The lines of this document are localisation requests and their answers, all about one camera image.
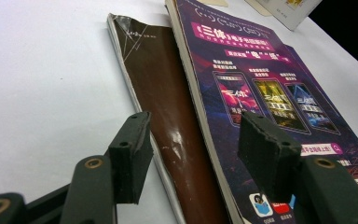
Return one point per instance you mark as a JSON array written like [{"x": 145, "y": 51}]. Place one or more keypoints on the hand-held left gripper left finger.
[{"x": 130, "y": 161}]

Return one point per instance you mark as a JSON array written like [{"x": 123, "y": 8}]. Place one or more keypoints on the brown magazine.
[{"x": 161, "y": 87}]

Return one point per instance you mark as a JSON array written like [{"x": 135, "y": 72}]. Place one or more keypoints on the purple magazine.
[
  {"x": 230, "y": 68},
  {"x": 304, "y": 72}
]

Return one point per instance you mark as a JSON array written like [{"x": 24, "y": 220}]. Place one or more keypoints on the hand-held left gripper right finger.
[{"x": 267, "y": 155}]

